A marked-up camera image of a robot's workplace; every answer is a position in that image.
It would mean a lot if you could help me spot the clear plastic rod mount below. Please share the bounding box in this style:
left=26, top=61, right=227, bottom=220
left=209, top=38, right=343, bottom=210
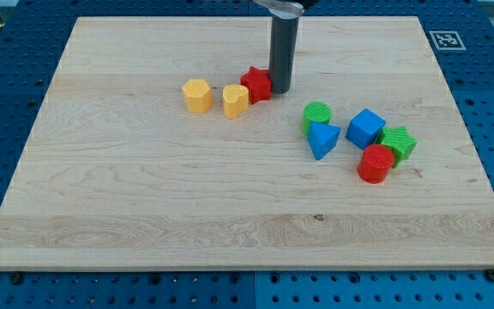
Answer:
left=253, top=0, right=318, bottom=18

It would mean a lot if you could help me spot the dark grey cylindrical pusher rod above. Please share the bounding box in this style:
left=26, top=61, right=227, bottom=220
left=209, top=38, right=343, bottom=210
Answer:
left=268, top=15, right=298, bottom=94

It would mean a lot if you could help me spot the red star block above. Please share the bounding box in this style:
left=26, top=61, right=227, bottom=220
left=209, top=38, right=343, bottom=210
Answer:
left=240, top=66, right=272, bottom=105

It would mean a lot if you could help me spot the yellow heart block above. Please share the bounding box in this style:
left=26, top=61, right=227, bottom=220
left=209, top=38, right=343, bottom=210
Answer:
left=222, top=84, right=249, bottom=119

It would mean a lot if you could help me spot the green cylinder block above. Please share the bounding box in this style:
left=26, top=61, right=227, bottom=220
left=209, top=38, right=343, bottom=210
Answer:
left=301, top=101, right=332, bottom=136

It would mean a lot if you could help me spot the yellow pentagon block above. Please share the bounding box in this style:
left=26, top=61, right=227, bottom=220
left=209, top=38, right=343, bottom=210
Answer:
left=182, top=79, right=213, bottom=113

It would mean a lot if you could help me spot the blue triangle block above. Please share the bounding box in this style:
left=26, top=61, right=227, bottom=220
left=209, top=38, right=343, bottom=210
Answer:
left=307, top=122, right=340, bottom=161

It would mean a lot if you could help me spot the blue cube block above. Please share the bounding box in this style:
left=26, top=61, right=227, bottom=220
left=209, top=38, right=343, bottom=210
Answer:
left=346, top=109, right=386, bottom=149

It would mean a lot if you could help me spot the white fiducial marker tag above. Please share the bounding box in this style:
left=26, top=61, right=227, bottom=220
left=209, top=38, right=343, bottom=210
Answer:
left=429, top=30, right=466, bottom=51

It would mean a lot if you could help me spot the red cylinder block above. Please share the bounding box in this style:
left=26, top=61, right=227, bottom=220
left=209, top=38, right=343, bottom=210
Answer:
left=357, top=144, right=395, bottom=184

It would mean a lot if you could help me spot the light wooden board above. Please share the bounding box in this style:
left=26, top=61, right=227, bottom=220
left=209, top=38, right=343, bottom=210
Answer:
left=0, top=16, right=494, bottom=272

